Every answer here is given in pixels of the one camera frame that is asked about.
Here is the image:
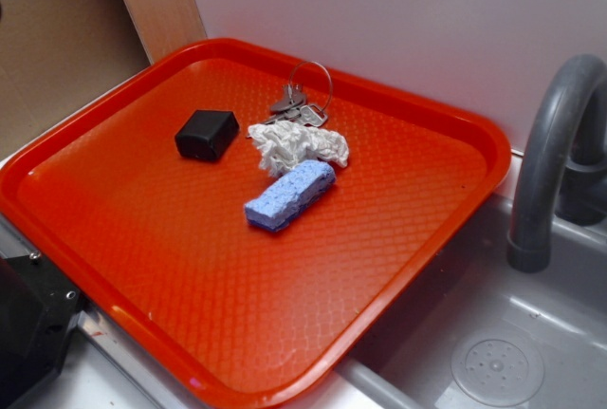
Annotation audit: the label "blue sponge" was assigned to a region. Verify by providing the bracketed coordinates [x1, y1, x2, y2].
[244, 160, 336, 232]

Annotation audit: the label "crumpled white cloth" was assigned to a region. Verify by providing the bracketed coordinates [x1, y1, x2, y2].
[248, 121, 350, 177]

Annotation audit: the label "round sink drain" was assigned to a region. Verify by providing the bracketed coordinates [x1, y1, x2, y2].
[451, 328, 544, 408]

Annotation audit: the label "black metal bracket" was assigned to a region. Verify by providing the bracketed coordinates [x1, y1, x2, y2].
[1, 255, 83, 408]

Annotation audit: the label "brown cardboard panel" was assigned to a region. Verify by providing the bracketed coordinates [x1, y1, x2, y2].
[1, 0, 149, 158]

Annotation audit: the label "light wooden board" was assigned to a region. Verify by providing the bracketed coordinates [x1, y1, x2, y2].
[123, 0, 207, 63]

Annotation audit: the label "grey plastic sink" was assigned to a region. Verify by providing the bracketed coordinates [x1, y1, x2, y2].
[0, 142, 607, 409]

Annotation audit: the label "silver keys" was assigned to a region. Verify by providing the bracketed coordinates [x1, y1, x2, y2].
[259, 61, 334, 128]

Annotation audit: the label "black rectangular block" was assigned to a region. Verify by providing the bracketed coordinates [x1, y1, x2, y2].
[175, 110, 240, 161]

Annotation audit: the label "orange plastic tray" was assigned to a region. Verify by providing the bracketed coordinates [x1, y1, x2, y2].
[1, 39, 510, 408]

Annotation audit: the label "grey curved faucet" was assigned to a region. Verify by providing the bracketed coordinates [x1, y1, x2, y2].
[507, 54, 606, 273]

